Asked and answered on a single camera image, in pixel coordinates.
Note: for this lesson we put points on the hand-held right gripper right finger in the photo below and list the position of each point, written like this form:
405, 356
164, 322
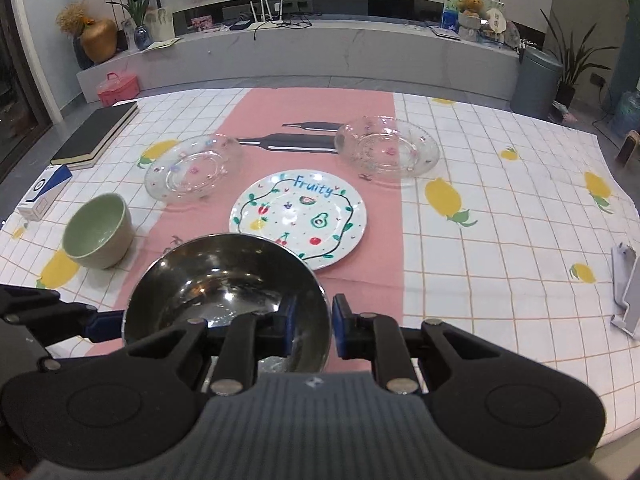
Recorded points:
343, 329

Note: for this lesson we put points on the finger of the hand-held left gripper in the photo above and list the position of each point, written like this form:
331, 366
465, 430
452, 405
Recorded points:
106, 325

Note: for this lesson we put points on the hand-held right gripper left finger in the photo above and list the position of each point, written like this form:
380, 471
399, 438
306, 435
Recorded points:
288, 327

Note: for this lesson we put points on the stainless steel bowl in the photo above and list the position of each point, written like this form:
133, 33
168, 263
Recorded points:
225, 270

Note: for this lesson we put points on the white fruit-print plate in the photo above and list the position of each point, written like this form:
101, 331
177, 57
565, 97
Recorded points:
300, 210

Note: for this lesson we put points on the clear glass flower-print plate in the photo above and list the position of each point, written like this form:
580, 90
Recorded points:
192, 170
387, 146

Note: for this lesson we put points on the green ceramic bowl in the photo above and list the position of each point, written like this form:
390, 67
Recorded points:
97, 232

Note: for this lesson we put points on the blue and white box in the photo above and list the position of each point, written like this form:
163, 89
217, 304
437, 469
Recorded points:
45, 192

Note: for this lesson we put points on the lemon-print checked tablecloth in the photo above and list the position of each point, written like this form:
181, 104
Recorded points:
500, 260

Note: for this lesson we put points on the black notebook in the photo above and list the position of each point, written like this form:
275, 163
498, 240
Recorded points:
92, 132

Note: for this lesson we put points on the pink plastic basket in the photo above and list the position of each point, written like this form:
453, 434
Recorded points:
117, 90

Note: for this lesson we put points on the dark blue vase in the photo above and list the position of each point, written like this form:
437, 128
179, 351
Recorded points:
82, 55

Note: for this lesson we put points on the marble television cabinet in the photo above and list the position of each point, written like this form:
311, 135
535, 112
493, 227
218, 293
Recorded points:
350, 55

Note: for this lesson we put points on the gold vase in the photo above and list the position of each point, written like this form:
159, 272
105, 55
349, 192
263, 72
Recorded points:
99, 41

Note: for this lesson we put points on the white folding stand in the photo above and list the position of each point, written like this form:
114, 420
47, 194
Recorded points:
626, 290

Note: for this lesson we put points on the blue glass vase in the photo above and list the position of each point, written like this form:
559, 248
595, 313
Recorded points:
143, 37

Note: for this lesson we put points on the white printed jar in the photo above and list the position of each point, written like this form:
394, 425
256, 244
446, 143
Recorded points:
161, 22

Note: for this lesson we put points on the dried flower bunch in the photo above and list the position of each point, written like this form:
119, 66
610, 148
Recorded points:
74, 17

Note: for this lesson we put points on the white router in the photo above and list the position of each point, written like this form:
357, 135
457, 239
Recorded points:
266, 19

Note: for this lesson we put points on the grey trash bin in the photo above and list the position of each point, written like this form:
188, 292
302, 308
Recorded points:
535, 85

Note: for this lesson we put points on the pink photo card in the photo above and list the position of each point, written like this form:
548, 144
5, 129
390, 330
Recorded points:
202, 23

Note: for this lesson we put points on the wooden stool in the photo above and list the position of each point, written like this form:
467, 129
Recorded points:
629, 147

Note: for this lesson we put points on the potted green plant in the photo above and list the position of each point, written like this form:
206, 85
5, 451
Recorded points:
575, 60

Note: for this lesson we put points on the blue water jug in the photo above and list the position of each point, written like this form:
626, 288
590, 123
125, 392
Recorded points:
627, 115

